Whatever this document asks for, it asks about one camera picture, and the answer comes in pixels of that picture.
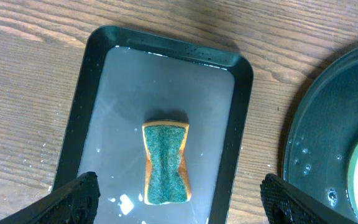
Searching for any black round tray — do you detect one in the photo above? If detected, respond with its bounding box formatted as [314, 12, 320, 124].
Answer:
[283, 40, 358, 224]

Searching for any black rectangular tray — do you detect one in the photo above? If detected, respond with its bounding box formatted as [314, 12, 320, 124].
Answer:
[52, 25, 254, 224]

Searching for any green orange sponge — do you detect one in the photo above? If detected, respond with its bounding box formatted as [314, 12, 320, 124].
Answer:
[142, 120, 192, 205]

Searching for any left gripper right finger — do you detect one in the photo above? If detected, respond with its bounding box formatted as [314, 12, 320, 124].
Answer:
[260, 174, 355, 224]

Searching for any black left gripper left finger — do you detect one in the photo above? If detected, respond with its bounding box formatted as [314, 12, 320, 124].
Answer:
[0, 172, 101, 224]

